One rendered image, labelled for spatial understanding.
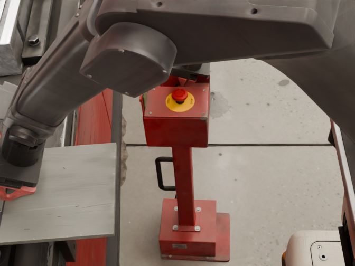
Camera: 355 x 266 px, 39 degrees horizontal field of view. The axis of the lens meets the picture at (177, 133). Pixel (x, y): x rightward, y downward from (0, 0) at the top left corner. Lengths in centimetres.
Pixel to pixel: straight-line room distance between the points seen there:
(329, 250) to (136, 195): 80
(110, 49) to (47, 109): 29
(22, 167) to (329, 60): 57
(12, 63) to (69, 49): 86
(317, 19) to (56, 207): 65
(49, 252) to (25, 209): 13
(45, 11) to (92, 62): 109
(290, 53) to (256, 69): 222
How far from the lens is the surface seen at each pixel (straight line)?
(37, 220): 82
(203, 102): 123
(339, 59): 27
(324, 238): 162
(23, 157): 75
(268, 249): 189
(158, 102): 124
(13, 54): 121
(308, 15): 23
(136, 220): 195
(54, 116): 56
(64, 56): 39
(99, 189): 83
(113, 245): 186
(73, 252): 101
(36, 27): 133
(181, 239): 176
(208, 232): 177
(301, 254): 158
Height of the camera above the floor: 167
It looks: 50 degrees down
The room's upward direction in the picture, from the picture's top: 5 degrees counter-clockwise
